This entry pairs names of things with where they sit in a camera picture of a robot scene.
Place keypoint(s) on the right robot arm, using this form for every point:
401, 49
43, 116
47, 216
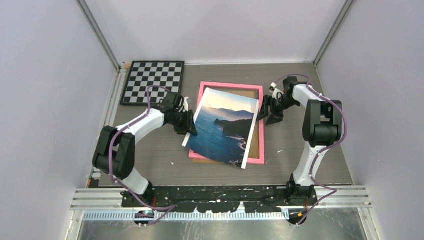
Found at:
322, 129

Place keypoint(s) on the black white checkerboard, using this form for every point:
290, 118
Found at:
149, 82

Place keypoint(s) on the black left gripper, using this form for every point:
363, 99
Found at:
189, 128

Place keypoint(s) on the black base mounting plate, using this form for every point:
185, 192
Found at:
219, 199

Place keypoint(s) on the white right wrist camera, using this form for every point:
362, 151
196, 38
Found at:
275, 92

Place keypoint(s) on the pink photo frame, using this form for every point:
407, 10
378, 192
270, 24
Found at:
258, 135

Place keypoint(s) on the aluminium front rail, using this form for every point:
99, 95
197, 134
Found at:
347, 196

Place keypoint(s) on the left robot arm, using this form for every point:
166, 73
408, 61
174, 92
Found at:
115, 149

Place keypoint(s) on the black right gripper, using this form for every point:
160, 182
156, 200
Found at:
264, 112

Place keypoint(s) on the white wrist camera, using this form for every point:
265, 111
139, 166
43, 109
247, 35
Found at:
275, 92
184, 106

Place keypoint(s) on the landscape photo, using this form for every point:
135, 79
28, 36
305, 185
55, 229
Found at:
225, 125

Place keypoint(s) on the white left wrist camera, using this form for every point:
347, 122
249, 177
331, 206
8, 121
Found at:
184, 106

